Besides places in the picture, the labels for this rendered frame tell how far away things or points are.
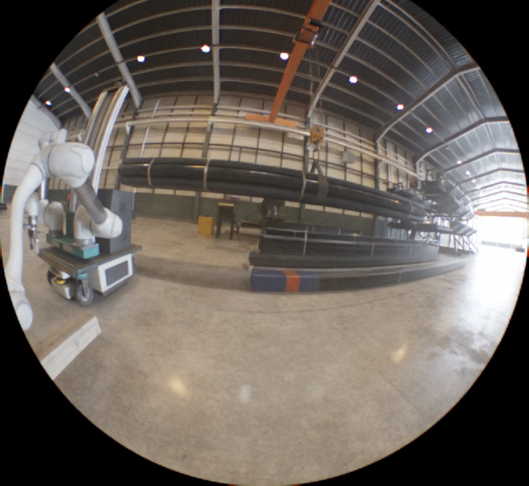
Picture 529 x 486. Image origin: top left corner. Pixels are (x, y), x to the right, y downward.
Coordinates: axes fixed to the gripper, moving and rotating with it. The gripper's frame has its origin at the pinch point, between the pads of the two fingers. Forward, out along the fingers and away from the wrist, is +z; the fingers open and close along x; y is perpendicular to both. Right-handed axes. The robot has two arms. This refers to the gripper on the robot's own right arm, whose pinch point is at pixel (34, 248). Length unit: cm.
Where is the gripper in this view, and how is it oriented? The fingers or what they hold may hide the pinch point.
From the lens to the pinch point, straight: 160.8
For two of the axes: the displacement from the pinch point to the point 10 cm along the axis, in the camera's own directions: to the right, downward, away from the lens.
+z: -1.0, 9.9, 0.2
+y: -1.4, -0.4, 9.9
